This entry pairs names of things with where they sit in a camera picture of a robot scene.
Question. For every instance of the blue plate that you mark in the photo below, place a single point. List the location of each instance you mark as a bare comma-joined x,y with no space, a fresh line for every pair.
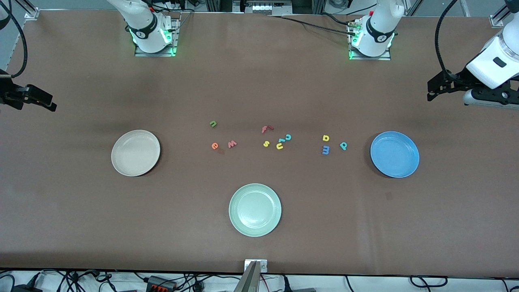
394,154

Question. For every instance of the silver table corner bracket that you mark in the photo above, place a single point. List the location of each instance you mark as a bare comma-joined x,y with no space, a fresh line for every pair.
31,15
495,20

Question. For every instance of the red letter w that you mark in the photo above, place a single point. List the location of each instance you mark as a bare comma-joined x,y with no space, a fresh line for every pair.
232,144

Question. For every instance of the grey metal mounting pole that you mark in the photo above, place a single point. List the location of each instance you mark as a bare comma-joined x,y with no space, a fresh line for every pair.
248,282

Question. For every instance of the black orange power strip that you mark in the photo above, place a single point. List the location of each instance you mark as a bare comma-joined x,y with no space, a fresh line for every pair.
160,284

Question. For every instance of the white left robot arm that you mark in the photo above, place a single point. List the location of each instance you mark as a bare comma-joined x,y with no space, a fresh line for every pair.
379,24

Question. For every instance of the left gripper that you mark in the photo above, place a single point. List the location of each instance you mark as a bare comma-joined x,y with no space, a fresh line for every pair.
457,78

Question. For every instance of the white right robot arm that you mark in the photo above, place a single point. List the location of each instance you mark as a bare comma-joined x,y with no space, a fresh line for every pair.
142,20

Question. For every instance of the pale green plate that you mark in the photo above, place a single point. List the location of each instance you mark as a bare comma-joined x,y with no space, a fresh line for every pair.
255,209

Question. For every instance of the silver table edge bracket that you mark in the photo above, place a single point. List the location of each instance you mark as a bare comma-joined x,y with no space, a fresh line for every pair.
263,266

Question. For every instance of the beige brown plate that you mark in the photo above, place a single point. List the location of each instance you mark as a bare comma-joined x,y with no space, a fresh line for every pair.
136,153

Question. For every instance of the teal letter p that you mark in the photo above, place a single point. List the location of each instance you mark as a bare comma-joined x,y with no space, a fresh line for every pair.
343,145

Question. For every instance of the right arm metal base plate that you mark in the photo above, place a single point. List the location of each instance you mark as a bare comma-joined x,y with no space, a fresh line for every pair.
142,54

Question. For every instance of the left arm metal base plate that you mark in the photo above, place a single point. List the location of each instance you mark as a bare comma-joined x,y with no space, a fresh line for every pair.
385,58

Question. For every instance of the black power plug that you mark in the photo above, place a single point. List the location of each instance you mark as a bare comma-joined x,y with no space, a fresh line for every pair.
287,284

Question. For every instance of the grey electrical box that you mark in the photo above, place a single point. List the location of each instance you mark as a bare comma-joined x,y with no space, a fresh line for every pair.
263,7

